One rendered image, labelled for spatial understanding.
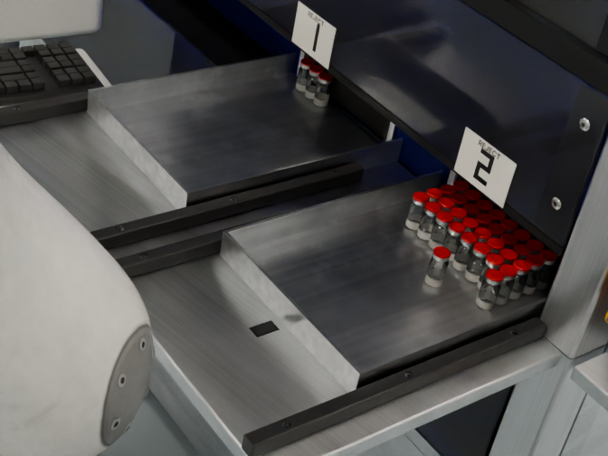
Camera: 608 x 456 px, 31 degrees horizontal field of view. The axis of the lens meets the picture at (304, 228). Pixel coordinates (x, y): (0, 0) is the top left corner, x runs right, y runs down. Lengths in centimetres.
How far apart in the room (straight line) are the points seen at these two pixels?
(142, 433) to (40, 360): 173
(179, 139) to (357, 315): 39
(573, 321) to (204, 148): 54
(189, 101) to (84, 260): 101
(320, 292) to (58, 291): 73
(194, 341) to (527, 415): 42
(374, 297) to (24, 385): 76
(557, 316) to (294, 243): 32
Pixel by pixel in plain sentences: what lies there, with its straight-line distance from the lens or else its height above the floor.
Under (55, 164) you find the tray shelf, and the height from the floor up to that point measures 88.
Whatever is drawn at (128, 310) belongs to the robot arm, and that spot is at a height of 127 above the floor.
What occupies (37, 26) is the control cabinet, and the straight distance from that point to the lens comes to 186.
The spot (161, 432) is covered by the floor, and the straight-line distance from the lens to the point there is 229.
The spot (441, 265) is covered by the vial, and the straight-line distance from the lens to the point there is 130.
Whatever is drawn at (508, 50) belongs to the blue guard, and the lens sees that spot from 124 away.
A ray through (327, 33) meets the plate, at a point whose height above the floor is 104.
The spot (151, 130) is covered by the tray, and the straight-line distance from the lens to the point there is 150.
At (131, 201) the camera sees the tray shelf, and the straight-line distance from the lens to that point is 137.
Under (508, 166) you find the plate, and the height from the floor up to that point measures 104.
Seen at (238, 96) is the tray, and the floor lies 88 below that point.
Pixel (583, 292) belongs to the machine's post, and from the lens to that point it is 124.
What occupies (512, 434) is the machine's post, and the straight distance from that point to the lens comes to 139.
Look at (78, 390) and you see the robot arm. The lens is 58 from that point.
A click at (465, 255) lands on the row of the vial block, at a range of 134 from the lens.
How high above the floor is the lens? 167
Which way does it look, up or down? 35 degrees down
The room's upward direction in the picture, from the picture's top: 11 degrees clockwise
